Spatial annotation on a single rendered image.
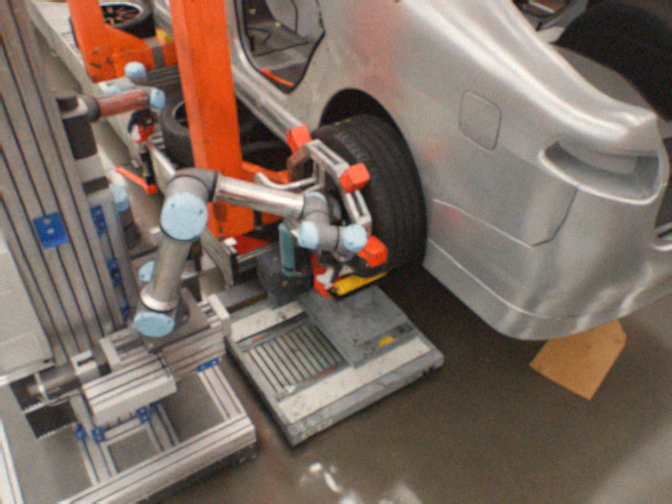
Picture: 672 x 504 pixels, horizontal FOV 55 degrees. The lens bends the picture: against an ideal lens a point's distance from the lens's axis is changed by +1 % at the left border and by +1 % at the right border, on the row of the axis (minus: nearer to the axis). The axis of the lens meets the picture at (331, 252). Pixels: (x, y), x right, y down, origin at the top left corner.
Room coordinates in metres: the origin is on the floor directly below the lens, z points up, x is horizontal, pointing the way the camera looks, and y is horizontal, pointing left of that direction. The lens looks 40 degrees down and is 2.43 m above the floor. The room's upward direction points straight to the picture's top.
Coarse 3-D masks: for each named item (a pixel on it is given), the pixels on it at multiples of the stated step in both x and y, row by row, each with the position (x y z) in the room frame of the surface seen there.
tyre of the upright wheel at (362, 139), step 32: (320, 128) 2.28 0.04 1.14; (352, 128) 2.21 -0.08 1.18; (384, 128) 2.21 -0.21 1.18; (352, 160) 2.06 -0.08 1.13; (384, 160) 2.06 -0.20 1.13; (384, 192) 1.95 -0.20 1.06; (416, 192) 2.01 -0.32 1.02; (384, 224) 1.89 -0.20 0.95; (416, 224) 1.95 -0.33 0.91; (416, 256) 2.01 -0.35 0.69
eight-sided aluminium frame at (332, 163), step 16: (304, 144) 2.20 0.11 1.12; (320, 144) 2.19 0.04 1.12; (288, 160) 2.31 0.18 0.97; (304, 160) 2.29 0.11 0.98; (320, 160) 2.10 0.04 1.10; (336, 160) 2.08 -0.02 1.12; (288, 176) 2.32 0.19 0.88; (336, 176) 2.00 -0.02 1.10; (352, 192) 1.99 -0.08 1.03; (352, 208) 1.92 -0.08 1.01; (352, 224) 1.90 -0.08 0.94; (368, 224) 1.90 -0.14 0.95
